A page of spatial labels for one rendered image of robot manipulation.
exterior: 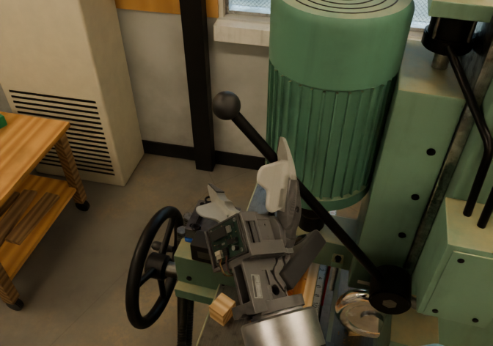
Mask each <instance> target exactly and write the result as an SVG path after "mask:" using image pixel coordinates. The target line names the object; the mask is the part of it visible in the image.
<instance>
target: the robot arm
mask: <svg viewBox="0 0 493 346"><path fill-rule="evenodd" d="M277 159H278V161H276V162H273V163H269V164H266V165H264V166H261V167H260V168H259V170H258V174H257V182H258V184H259V185H260V186H261V187H263V188H264V189H265V190H266V209H267V211H268V212H266V213H258V212H255V211H239V210H236V208H235V207H234V205H233V202H232V201H230V200H229V199H228V198H227V197H226V196H225V193H224V191H223V190H222V189H220V188H218V187H216V186H215V185H213V184H211V183H209V184H208V193H209V196H210V199H211V202H210V203H208V204H205V205H200V206H198V207H197V208H196V211H197V213H198V214H199V215H200V216H202V217H203V218H208V219H211V220H214V221H217V222H218V224H216V225H215V226H213V227H211V228H210V229H208V231H204V233H205V239H206V243H207V246H208V252H209V256H210V259H211V265H212V268H213V272H214V273H218V272H222V273H223V275H224V276H233V278H234V281H235V286H236V289H237V293H238V299H239V302H240V305H239V306H236V307H233V308H231V309H232V312H233V318H234V320H239V319H242V318H246V320H247V321H248V320H251V322H250V323H247V324H245V325H243V326H242V327H241V333H242V336H243V339H244V345H245V346H326V343H325V339H324V335H323V332H322V330H321V325H320V323H319V319H318V315H317V312H316V310H315V307H313V306H308V307H305V308H303V305H305V303H304V299H303V295H302V294H295V295H289V296H288V292H287V291H289V290H292V289H293V288H294V287H295V286H296V284H297V283H298V282H299V280H300V278H301V277H302V276H303V275H304V273H305V272H306V270H307V269H308V268H309V266H310V265H311V264H312V262H313V260H314V259H315V258H316V257H317V256H318V254H319V252H320V251H321V249H322V248H323V247H324V246H325V244H326V241H325V239H324V238H323V236H322V235H321V233H320V232H319V231H318V230H317V229H315V230H313V231H312V232H309V233H307V234H303V235H299V236H298V237H296V230H297V228H298V225H299V222H300V218H301V212H302V204H301V197H300V191H299V181H298V180H297V179H296V170H295V166H294V163H293V159H292V155H291V151H290V149H289V146H288V143H287V141H286V139H285V138H284V137H281V136H279V141H278V145H277ZM276 211H277V216H275V212H276ZM210 241H211V242H210ZM211 247H212V248H211ZM212 249H213V251H212ZM213 256H214V257H213ZM214 259H215V260H214ZM225 271H228V273H229V274H231V275H226V274H225V273H224V272H225ZM230 271H232V272H233V273H231V272H230Z"/></svg>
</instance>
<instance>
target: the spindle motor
mask: <svg viewBox="0 0 493 346"><path fill-rule="evenodd" d="M414 12H415V3H414V0H271V12H270V32H269V77H268V98H267V119H266V142H267V144H268V145H269V146H270V147H271V148H272V149H273V151H275V153H277V145H278V141H279V136H281V137H284V138H285V139H286V141H287V143H288V146H289V149H290V151H291V155H292V159H293V163H294V166H295V170H296V176H297V177H298V178H299V179H300V181H301V182H302V183H303V184H304V185H305V186H306V188H307V189H308V190H309V191H310V192H311V194H312V195H313V196H314V197H315V198H316V199H317V200H318V201H319V202H320V203H321V204H322V206H323V207H324V208H325V209H326V210H327V211H333V210H340V209H343V208H347V207H350V206H352V205H354V204H356V203H358V201H360V200H361V199H362V198H363V197H364V196H365V195H366V194H367V192H368V191H369V188H370V182H371V178H372V174H373V169H374V166H375V162H376V157H377V154H378V151H379V145H380V142H381V137H382V134H383V130H384V125H385V122H386V118H387V113H388V110H389V107H390V101H391V98H392V93H393V90H394V86H395V81H396V78H397V73H398V71H399V69H400V67H401V63H402V59H403V54H404V51H405V47H406V42H407V39H408V36H409V30H410V27H411V24H412V19H413V15H414Z"/></svg>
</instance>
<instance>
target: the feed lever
mask: <svg viewBox="0 0 493 346"><path fill-rule="evenodd" d="M240 109H241V101H240V100H239V98H238V96H237V95H236V94H235V93H233V92H230V91H223V92H219V93H218V94H217V95H216V96H215V97H214V98H213V101H212V110H213V113H214V114H215V115H216V116H217V117H218V118H220V119H223V120H230V119H231V120H232V121H233V122H234V123H235V125H236V126H237V127H238V128H239V129H240V130H241V131H242V133H243V134H244V135H245V136H246V137H247V138H248V139H249V140H250V141H251V142H252V143H253V144H254V145H255V147H256V148H257V149H258V150H259V151H260V152H261V153H262V155H263V156H264V157H265V158H266V159H267V160H268V161H269V163H273V162H276V161H278V159H277V154H276V153H275V151H273V149H272V148H271V147H270V146H269V145H268V144H267V142H266V141H265V140H264V139H263V138H262V136H261V135H260V134H259V133H258V132H257V131H256V130H255V129H254V128H253V127H252V126H251V124H250V123H249V122H248V121H247V120H246V119H245V117H244V116H243V115H242V114H241V113H240ZM296 179H297V180H298V181H299V191H300V197H301V198H302V199H303V200H304V201H305V202H306V203H307V204H308V206H309V207H310V208H311V209H312V210H313V211H314V212H315V214H316V215H317V216H318V217H319V218H320V219H321V220H322V221H323V222H324V223H325V224H326V225H327V226H328V228H329V229H330V230H331V231H332V232H333V233H334V234H335V236H336V237H337V238H338V239H339V240H340V241H341V243H342V244H343V245H344V246H345V247H346V248H347V249H348V250H349V251H350V252H351V253H352V254H353V255H354V257H355V258H356V259H357V260H358V261H359V262H360V264H361V265H362V266H363V267H364V268H365V269H366V270H367V272H369V274H370V289H369V298H368V300H369V303H370V305H371V306H372V307H373V308H374V309H376V310H378V311H380V312H382V313H385V314H402V313H404V312H407V311H408V310H409V309H410V308H413V309H415V310H416V307H417V299H416V298H415V297H413V296H412V277H411V275H410V274H409V273H408V272H407V271H406V270H404V269H403V268H401V267H398V266H396V265H381V266H379V267H376V266H375V265H374V264H373V263H372V261H371V260H370V259H369V258H368V257H367V256H366V254H365V253H364V252H363V251H362V250H361V248H360V247H359V246H358V245H357V244H356V243H355V242H354V241H353V240H352V239H351V238H350V236H349V235H348V234H347V233H346V232H345V231H344V229H343V228H342V227H341V226H340V225H339V223H337V222H336V220H334V219H333V217H332V216H331V215H330V214H329V213H328V211H327V210H326V209H325V208H324V207H323V206H322V204H321V203H320V202H319V201H318V200H317V199H316V198H315V197H314V196H313V195H312V194H311V192H310V191H309V190H308V189H307V188H306V186H305V185H304V184H303V183H302V182H301V181H300V179H299V178H298V177H296ZM416 311H417V310H416Z"/></svg>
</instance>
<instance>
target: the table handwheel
mask: <svg viewBox="0 0 493 346"><path fill-rule="evenodd" d="M168 218H169V221H168V224H167V229H166V232H165V235H164V239H163V241H162V244H161V247H160V249H159V252H158V253H157V252H153V253H151V254H150V255H149V256H148V257H147V253H148V252H149V249H150V246H151V243H152V242H153V239H154V237H155V236H156V233H157V231H158V230H159V228H160V227H161V225H162V224H163V223H164V222H165V221H166V220H167V219H168ZM180 226H184V225H183V216H182V215H181V213H180V211H179V210H178V209H177V208H176V207H173V206H166V207H163V208H161V209H160V210H159V211H157V212H156V213H155V214H154V215H153V217H152V218H151V219H150V220H149V222H148V223H147V225H146V227H145V228H144V230H143V232H142V234H141V236H140V238H139V241H138V243H137V245H136V248H135V251H134V255H133V257H132V260H131V264H130V268H129V272H128V278H127V283H126V289H125V309H126V314H127V317H128V320H129V322H130V324H131V325H132V326H133V327H134V328H137V329H146V328H149V327H150V326H151V325H152V324H154V322H155V321H157V319H158V318H159V317H160V316H161V314H162V312H163V311H164V309H165V307H166V306H167V304H168V302H169V299H170V297H171V295H172V292H173V290H174V288H175V284H176V281H177V271H176V267H175V259H174V254H175V252H176V250H177V228H178V227H180ZM173 228H174V249H173V253H172V259H171V257H170V255H166V252H167V248H168V245H169V240H170V237H171V234H172V231H173ZM146 257H147V259H146ZM145 260H146V262H145ZM144 266H145V268H144V272H145V274H143V275H142V271H143V267H144ZM150 278H152V279H157V281H158V288H159V292H160V295H159V297H158V299H157V301H156V303H155V304H154V306H153V308H152V309H151V310H150V311H149V312H148V313H147V314H146V315H145V316H141V313H140V310H139V288H140V287H141V286H142V285H143V284H144V283H145V282H146V281H147V280H148V279H150ZM165 279H166V281H165V283H164V280H165Z"/></svg>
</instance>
